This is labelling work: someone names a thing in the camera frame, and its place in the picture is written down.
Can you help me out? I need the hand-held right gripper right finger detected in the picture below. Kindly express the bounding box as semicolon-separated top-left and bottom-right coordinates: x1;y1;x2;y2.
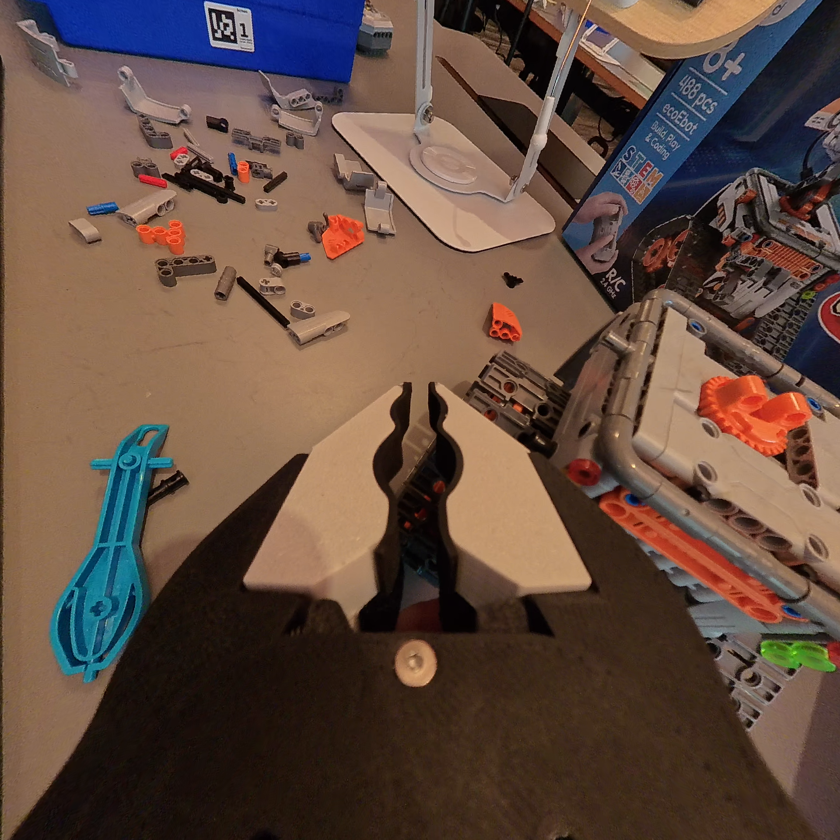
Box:
428;382;593;627

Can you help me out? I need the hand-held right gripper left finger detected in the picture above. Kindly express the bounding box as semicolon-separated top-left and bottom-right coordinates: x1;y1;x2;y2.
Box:
241;382;413;632

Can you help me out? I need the grey orange toy arm assembly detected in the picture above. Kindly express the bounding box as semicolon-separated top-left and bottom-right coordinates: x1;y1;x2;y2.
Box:
392;427;460;581

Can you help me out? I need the grey orange tracked toy robot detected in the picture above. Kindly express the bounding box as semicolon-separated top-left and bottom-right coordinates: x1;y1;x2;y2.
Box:
462;289;840;729

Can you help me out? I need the blue plastic parts bin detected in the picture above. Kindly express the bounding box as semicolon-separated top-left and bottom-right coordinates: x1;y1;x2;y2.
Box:
39;0;365;83

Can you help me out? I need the light grey panel piece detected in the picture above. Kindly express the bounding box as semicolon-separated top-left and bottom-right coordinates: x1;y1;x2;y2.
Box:
287;310;350;347
116;190;178;227

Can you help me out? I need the blue plastic brick separator tool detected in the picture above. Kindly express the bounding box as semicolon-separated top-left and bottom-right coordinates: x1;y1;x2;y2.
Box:
50;424;175;683

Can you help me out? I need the small orange wedge piece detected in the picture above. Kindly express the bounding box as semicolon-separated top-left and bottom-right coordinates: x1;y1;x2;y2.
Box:
487;302;524;343

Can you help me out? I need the black long axle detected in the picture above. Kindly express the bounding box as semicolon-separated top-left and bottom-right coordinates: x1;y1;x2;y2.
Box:
236;276;291;329

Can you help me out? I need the dark grey bent beam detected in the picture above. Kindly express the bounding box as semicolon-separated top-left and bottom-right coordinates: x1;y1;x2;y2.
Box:
155;255;217;288

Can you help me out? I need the orange translucent piece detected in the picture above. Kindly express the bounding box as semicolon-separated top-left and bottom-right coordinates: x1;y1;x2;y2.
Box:
320;214;366;261

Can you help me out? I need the wooden book stand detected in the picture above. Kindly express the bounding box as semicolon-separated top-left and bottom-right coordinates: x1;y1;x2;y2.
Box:
331;0;785;253

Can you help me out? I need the black long connector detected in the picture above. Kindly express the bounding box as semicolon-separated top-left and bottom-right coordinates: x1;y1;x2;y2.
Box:
161;161;247;206

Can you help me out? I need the dark blue robot kit box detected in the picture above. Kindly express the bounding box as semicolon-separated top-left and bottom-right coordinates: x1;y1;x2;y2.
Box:
562;0;840;382

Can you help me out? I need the grey motor block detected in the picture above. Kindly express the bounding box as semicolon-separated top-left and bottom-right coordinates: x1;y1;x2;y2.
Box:
356;0;395;55

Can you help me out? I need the light grey bracket piece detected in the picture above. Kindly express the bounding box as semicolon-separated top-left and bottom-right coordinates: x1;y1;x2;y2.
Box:
364;182;398;236
332;153;376;193

